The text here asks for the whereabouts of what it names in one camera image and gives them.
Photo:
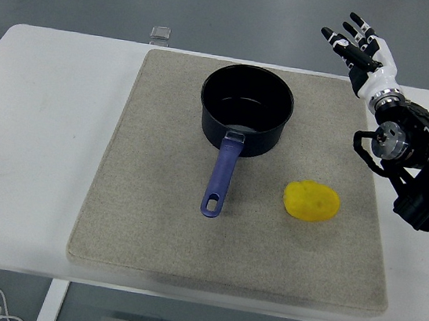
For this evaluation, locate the beige fabric mat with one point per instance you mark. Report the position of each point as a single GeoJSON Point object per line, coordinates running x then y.
{"type": "Point", "coordinates": [151, 219]}

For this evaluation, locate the white table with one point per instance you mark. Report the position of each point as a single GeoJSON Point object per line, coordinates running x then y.
{"type": "Point", "coordinates": [42, 146]}

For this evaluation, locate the yellow potato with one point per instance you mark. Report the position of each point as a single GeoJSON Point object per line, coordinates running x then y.
{"type": "Point", "coordinates": [312, 202]}

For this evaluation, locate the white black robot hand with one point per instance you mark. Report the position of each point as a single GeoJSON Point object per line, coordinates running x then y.
{"type": "Point", "coordinates": [381, 67]}

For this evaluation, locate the small clear plastic box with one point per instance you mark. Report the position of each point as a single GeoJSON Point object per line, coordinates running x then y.
{"type": "Point", "coordinates": [161, 33]}

